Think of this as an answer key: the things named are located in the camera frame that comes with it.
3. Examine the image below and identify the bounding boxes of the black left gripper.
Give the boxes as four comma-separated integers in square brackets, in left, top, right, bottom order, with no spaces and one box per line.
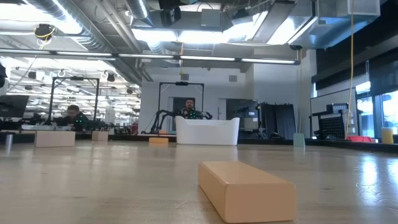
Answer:
[158,0,200,27]

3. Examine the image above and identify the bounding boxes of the pale pink wooden block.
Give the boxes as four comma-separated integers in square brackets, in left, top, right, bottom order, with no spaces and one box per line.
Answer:
[34,130,76,148]
[91,130,109,142]

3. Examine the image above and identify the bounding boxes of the small green wooden block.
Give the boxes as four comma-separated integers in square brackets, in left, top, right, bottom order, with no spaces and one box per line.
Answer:
[292,133,306,148]

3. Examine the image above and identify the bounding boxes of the long ceiling light bar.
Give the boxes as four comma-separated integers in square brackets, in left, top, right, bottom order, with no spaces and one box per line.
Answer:
[0,49,301,66]

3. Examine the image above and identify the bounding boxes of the person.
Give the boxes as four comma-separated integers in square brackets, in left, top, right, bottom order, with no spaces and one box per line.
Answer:
[57,104,90,132]
[180,98,203,120]

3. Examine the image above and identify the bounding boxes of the black background robot arms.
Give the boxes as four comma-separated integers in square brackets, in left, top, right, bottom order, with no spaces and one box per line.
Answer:
[141,108,214,136]

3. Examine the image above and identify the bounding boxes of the white plastic bin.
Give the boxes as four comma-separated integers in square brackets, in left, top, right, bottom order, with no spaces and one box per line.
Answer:
[174,115,241,146]

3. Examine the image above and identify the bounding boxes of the black equipment rack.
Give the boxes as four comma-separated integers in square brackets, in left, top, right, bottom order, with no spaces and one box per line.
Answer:
[225,99,259,138]

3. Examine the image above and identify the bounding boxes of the black curtain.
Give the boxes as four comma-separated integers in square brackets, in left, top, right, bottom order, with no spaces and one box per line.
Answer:
[259,103,297,140]

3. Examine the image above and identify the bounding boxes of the white board panel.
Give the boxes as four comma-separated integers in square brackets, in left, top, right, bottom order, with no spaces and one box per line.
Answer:
[309,87,358,138]

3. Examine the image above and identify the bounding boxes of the black monitor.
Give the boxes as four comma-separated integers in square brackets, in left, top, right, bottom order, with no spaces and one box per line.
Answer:
[0,94,30,119]

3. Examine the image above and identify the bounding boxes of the black perforated cart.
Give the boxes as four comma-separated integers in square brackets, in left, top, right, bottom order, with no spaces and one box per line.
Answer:
[308,102,359,140]

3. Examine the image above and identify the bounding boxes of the red tray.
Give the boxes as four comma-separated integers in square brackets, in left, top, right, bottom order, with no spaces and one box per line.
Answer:
[346,135,373,144]

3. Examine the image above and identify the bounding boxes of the yellow cup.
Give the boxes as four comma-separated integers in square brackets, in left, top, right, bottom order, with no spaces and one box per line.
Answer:
[381,127,395,145]

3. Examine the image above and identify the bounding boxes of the black gantry frame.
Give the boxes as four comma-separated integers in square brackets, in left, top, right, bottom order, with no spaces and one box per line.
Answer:
[47,77,101,126]
[157,81,205,135]

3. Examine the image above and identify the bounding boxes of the black yellow ceiling cable reel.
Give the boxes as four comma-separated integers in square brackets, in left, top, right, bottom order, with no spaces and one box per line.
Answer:
[34,24,57,42]

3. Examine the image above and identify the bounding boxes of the black aluminium table frame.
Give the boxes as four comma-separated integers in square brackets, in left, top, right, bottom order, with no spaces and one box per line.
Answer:
[0,132,398,154]

